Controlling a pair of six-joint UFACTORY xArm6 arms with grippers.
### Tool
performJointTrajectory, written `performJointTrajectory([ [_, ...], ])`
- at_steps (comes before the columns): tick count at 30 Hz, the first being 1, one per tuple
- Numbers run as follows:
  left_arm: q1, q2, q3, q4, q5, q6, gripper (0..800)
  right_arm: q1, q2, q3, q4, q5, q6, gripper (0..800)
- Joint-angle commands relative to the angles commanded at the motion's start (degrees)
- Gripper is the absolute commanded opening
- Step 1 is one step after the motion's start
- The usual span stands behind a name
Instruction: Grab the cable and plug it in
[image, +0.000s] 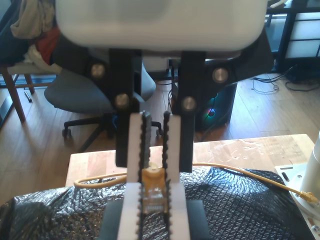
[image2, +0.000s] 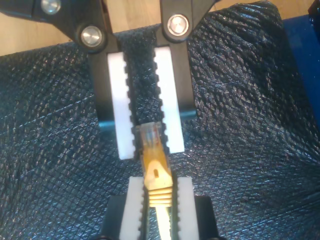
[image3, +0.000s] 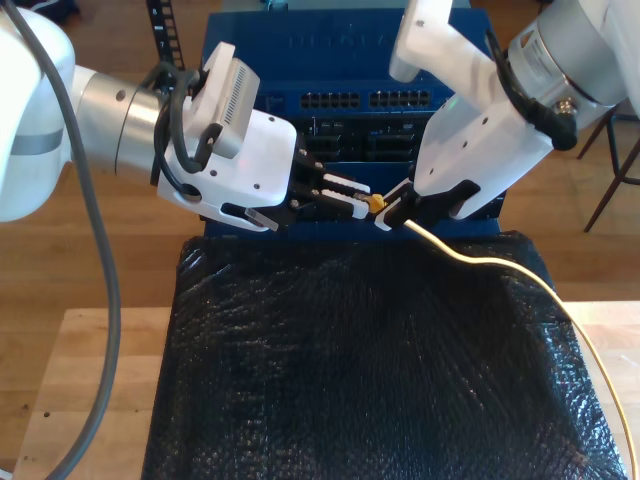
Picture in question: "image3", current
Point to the blue rack tray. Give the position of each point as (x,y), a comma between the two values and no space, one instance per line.
(390,175)

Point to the black rack server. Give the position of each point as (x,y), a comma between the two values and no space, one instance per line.
(390,145)

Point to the black metal stool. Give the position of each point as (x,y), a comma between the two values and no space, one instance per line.
(627,118)

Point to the black bubble-wrap mat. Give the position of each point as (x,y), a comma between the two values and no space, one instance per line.
(350,400)

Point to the dark blue sneaker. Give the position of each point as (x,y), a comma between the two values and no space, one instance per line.
(65,5)

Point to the blue rack base plate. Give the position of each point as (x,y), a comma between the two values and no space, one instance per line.
(310,231)

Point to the blue network switch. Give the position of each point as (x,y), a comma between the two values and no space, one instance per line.
(325,60)

